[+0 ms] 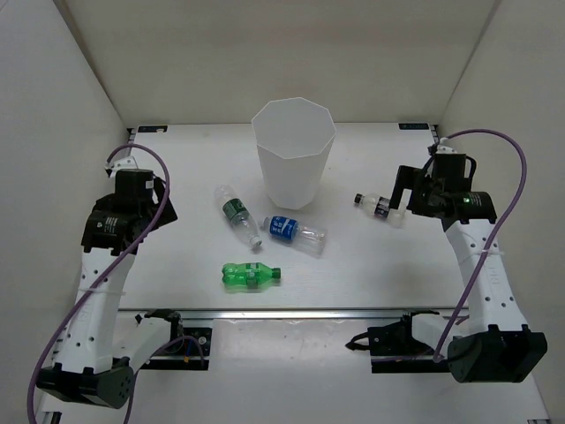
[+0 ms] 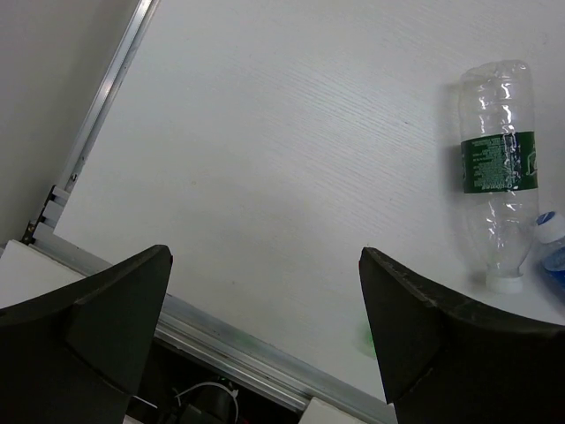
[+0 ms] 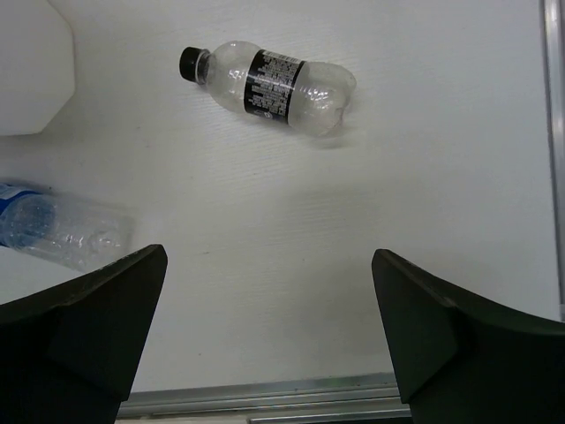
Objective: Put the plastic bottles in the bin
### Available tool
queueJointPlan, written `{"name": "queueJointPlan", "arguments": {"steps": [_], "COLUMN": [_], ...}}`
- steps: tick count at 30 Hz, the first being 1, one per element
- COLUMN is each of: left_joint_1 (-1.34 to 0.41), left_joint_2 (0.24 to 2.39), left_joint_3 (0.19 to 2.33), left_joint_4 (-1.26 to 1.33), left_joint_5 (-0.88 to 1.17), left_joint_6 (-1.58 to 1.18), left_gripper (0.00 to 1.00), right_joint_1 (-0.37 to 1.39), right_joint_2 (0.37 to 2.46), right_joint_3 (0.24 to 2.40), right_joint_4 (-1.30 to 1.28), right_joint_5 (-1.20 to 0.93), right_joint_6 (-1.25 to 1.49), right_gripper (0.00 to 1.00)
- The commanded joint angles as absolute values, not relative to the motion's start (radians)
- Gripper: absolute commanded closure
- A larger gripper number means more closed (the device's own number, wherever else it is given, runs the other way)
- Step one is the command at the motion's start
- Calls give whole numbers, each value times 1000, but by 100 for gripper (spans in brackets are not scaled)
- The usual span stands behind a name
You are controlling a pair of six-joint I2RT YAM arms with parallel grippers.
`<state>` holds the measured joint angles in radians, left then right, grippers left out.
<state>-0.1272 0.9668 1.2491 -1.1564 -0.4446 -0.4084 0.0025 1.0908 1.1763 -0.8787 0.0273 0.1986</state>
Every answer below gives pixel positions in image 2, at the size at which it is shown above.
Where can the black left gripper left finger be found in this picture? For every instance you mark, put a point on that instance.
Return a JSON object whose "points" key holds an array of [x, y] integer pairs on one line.
{"points": [[77, 354]]}

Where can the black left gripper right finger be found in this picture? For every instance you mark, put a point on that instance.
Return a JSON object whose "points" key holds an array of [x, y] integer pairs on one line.
{"points": [[447, 358]]}

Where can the clear bottle blue label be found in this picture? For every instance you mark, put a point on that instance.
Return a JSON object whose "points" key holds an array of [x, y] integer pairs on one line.
{"points": [[550, 250]]}

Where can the clear bottle green label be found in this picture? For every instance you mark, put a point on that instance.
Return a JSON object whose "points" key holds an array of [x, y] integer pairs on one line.
{"points": [[500, 172]]}

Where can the white zip tie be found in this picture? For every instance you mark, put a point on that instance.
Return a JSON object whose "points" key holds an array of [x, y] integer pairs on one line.
{"points": [[208, 402]]}

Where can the aluminium table edge rail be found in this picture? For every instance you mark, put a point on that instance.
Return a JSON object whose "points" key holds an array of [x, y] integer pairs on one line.
{"points": [[222, 166]]}

